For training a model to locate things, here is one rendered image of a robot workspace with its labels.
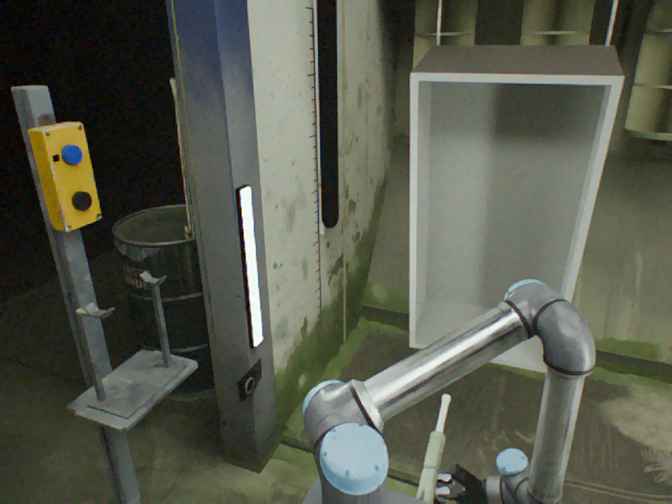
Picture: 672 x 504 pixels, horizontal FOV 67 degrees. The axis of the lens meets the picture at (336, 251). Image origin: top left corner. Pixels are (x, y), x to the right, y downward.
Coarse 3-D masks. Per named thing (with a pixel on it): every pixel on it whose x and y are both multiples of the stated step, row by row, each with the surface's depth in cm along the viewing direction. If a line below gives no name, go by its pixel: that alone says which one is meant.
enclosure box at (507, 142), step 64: (448, 64) 164; (512, 64) 158; (576, 64) 153; (448, 128) 202; (512, 128) 193; (576, 128) 186; (448, 192) 217; (512, 192) 208; (576, 192) 199; (448, 256) 236; (512, 256) 224; (576, 256) 176; (448, 320) 239
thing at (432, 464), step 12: (444, 396) 201; (444, 408) 196; (444, 420) 193; (432, 432) 188; (432, 444) 183; (444, 444) 186; (432, 456) 179; (432, 468) 175; (432, 480) 171; (420, 492) 167; (432, 492) 169
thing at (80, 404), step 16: (144, 352) 168; (128, 368) 160; (144, 368) 160; (192, 368) 160; (112, 384) 153; (128, 384) 153; (176, 384) 153; (80, 400) 146; (160, 400) 148; (96, 416) 140; (112, 416) 140
